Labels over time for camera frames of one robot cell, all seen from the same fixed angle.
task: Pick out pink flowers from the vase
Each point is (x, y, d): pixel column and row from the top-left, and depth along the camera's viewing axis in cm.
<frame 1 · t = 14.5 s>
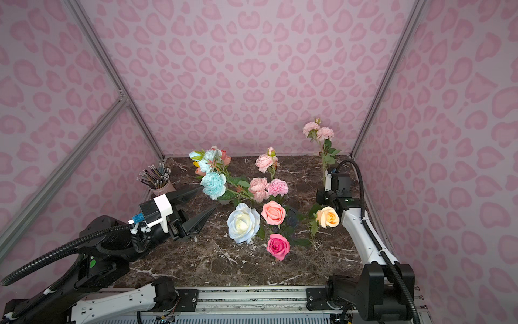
left hand: (204, 197, 45), fingers open
right hand: (322, 190, 85), fingers closed
small pink twin rose stem: (314, 130, 90), point 31 cm above the table

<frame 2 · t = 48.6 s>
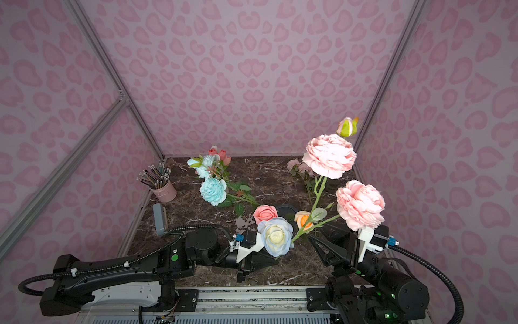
left hand: (275, 265, 51), fingers closed
right hand: (307, 237, 45), fingers open
grey rectangular eraser block: (160, 216, 92), point 5 cm above the table
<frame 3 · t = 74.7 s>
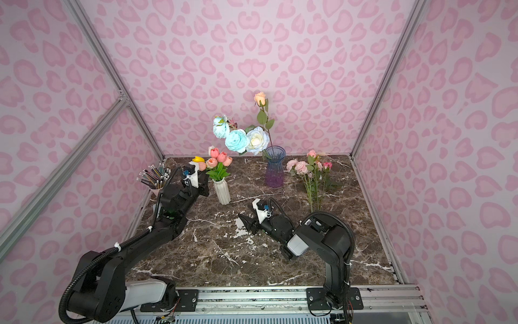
left hand: (207, 169, 80), fingers closed
right hand: (244, 211, 84), fingers open
purple glass vase: (275, 177, 111), on the table
white ribbed vase: (223, 191, 94), point 11 cm above the table
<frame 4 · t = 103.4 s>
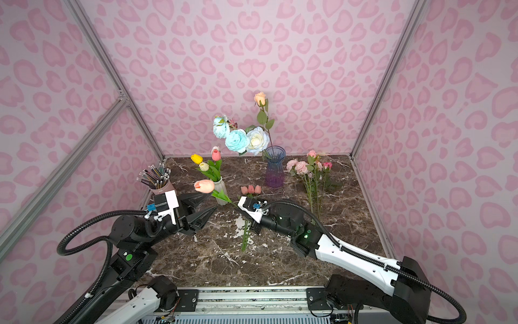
left hand: (212, 201, 53), fingers open
right hand: (237, 208, 66), fingers closed
pink tulip stem: (244, 190, 100), point 6 cm above the table
pink tulip stem 2: (250, 190, 103), point 4 cm above the table
pink tulip stem 3: (257, 190, 103), point 3 cm above the table
tulip bunch: (212, 169, 82), point 27 cm above the table
